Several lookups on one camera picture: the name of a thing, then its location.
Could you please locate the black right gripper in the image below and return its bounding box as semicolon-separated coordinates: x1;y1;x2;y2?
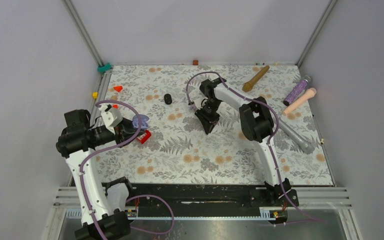
195;98;222;136

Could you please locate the black earbud charging case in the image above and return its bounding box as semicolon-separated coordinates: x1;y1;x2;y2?
163;93;173;105

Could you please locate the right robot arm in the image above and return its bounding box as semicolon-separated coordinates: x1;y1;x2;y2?
195;77;291;206

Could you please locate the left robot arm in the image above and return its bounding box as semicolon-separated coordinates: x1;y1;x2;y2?
56;107;139;240

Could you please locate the red plastic tray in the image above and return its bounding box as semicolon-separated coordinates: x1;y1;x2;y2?
136;130;152;145

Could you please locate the floral patterned mat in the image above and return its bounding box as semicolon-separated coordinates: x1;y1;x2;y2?
96;65;334;186

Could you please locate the red triangular block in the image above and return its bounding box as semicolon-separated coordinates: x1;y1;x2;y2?
113;85;123;92

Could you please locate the yellow cube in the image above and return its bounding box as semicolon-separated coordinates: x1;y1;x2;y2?
92;92;99;100

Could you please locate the brown wooden stick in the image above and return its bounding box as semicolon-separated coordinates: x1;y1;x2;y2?
242;65;270;93

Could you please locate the teal arch block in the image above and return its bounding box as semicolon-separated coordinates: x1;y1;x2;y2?
97;62;113;74

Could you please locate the grey metal cylinder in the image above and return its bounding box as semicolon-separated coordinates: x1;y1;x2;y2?
279;119;315;155

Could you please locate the purple glitter tube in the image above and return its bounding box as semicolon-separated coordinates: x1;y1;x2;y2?
283;75;312;106

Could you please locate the pink flesh-coloured stick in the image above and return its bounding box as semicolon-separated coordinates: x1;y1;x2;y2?
282;87;317;116

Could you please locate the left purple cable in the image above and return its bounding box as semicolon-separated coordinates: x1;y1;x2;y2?
79;99;176;240

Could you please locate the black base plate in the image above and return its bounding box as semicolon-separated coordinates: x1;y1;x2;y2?
104;182;301;218

